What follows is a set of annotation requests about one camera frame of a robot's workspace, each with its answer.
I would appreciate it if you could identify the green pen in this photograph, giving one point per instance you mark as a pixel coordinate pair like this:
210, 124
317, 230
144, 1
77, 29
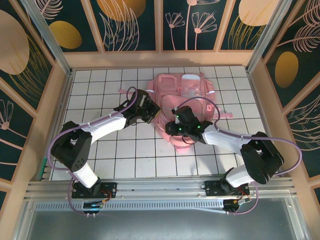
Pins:
44, 163

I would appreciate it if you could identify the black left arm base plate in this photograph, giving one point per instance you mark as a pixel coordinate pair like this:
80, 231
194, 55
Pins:
110, 188

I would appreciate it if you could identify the grey metal sheet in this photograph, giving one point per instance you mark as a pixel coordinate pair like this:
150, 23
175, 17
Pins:
160, 225

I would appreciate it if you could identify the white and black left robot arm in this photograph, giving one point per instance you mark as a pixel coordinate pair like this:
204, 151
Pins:
107, 127

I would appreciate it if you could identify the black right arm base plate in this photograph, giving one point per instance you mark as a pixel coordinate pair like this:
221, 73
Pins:
211, 188

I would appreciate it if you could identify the pink backpack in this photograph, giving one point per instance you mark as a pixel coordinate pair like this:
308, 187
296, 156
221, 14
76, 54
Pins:
172, 100

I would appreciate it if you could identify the aluminium side rail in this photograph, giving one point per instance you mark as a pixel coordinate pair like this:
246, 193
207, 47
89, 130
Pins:
258, 100
59, 112

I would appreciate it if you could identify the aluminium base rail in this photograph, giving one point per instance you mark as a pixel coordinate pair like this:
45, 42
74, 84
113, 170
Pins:
160, 186

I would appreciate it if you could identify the aluminium corner post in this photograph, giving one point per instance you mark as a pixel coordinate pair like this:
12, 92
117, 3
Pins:
267, 37
48, 37

